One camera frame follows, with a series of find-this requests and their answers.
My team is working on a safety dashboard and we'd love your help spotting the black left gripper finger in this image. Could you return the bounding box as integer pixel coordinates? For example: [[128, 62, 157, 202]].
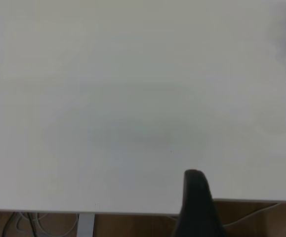
[[171, 169, 229, 237]]

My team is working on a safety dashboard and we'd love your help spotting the grey metal table leg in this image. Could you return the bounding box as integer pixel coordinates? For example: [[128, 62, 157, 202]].
[[78, 212, 95, 237]]

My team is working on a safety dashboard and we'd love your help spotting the white floor cable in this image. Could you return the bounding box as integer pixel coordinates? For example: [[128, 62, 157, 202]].
[[222, 202, 283, 227], [33, 212, 80, 237]]

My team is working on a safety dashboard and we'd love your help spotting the black floor cable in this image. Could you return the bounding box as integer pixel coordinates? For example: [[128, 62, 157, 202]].
[[26, 212, 39, 237]]

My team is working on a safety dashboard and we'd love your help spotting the grey floor cable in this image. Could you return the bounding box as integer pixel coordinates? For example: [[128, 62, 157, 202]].
[[1, 211, 23, 237]]

